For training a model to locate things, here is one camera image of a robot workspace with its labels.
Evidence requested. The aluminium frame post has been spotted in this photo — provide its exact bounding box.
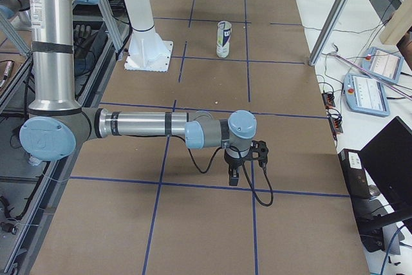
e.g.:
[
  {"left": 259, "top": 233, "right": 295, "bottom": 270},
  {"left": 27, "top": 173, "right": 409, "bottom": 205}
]
[{"left": 308, "top": 0, "right": 348, "bottom": 66}]

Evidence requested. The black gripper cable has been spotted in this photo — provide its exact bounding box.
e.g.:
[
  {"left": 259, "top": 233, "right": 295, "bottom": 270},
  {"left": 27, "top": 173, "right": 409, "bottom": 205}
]
[{"left": 186, "top": 136, "right": 274, "bottom": 207}]

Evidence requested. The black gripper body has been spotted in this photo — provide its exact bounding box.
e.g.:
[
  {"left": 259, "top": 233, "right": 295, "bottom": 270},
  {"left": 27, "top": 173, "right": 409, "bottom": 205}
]
[{"left": 224, "top": 149, "right": 250, "bottom": 169}]

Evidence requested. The wooden board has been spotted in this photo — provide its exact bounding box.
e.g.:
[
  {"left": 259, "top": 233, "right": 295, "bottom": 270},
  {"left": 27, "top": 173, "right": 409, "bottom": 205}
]
[{"left": 379, "top": 0, "right": 411, "bottom": 45}]

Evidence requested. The black computer monitor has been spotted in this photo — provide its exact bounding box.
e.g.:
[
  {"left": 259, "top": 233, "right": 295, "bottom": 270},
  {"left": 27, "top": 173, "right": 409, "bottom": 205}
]
[{"left": 357, "top": 116, "right": 411, "bottom": 240}]

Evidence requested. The second grey blue robot arm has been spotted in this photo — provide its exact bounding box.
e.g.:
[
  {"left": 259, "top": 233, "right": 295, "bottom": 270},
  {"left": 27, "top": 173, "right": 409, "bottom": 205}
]
[{"left": 1, "top": 0, "right": 30, "bottom": 19}]

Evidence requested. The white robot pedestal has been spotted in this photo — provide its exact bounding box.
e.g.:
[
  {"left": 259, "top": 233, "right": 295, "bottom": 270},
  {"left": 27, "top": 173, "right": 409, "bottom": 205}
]
[{"left": 124, "top": 0, "right": 173, "bottom": 72}]

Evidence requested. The far teach pendant tablet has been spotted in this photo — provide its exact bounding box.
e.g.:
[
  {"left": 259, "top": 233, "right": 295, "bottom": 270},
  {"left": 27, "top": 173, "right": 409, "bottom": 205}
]
[{"left": 362, "top": 46, "right": 404, "bottom": 84}]

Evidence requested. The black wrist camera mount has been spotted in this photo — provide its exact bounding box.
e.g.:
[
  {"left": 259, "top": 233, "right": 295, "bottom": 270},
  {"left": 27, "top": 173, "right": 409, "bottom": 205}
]
[{"left": 248, "top": 140, "right": 269, "bottom": 169}]

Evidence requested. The teach pendant tablet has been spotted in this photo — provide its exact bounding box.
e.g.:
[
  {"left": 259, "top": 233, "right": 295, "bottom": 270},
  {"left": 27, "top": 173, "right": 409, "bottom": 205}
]
[
  {"left": 362, "top": 46, "right": 404, "bottom": 84},
  {"left": 344, "top": 73, "right": 390, "bottom": 117}
]

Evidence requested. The near teach pendant tablet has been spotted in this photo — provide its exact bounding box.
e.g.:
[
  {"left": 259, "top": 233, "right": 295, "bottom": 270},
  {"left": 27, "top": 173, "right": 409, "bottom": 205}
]
[{"left": 344, "top": 73, "right": 390, "bottom": 117}]

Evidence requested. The clear tennis ball can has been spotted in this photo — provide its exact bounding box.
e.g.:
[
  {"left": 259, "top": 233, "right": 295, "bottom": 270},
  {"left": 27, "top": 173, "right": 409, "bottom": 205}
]
[{"left": 216, "top": 21, "right": 232, "bottom": 58}]

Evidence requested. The black desktop box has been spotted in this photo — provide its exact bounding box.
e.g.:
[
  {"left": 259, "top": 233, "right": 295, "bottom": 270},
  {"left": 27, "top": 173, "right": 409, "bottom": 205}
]
[{"left": 338, "top": 149, "right": 376, "bottom": 200}]

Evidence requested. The orange black connector block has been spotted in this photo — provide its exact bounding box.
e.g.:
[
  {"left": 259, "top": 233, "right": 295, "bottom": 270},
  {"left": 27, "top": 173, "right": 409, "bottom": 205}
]
[{"left": 322, "top": 92, "right": 335, "bottom": 108}]

